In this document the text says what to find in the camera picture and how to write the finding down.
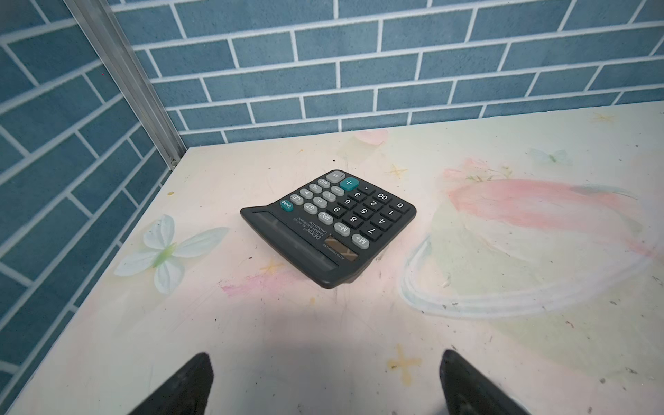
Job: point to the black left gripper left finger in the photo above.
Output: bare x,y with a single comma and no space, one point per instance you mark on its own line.
185,392

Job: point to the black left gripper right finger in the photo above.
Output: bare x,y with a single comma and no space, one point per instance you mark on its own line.
468,391

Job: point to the black desktop calculator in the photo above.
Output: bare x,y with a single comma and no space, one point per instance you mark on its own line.
333,227

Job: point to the aluminium corner post left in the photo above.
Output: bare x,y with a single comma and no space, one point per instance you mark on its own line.
105,35

